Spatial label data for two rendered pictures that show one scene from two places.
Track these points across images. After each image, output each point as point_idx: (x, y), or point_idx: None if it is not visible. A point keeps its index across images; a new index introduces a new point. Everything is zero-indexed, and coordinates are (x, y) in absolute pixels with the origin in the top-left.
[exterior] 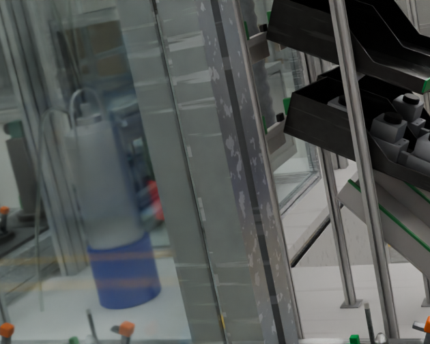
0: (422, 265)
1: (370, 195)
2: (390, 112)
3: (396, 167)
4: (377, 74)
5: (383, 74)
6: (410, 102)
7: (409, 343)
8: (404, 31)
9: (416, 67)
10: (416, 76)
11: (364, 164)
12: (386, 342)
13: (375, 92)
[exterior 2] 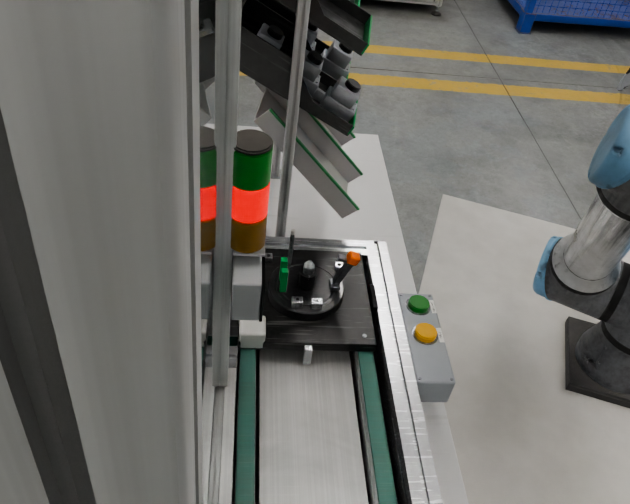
0: (317, 183)
1: (293, 130)
2: (313, 52)
3: (318, 108)
4: (325, 27)
5: (330, 28)
6: (312, 28)
7: (301, 243)
8: None
9: (341, 13)
10: (360, 39)
11: (296, 105)
12: (314, 267)
13: (270, 2)
